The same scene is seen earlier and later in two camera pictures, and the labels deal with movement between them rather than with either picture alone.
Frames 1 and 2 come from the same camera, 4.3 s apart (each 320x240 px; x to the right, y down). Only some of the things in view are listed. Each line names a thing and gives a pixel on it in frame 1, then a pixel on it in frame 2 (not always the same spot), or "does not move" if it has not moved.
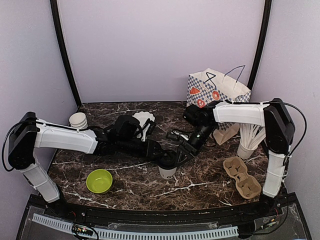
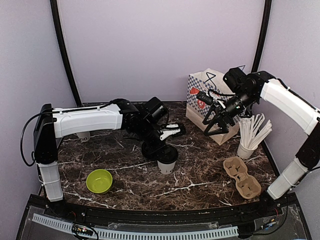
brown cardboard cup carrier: x=247 y=186 does not move
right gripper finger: x=183 y=157 → x=205 y=121
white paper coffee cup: x=167 y=174 → x=166 y=168
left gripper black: x=149 y=148 → x=161 y=145
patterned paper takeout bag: x=208 y=86 does not move
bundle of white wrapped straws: x=251 y=135 does not move
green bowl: x=99 y=180 does not move
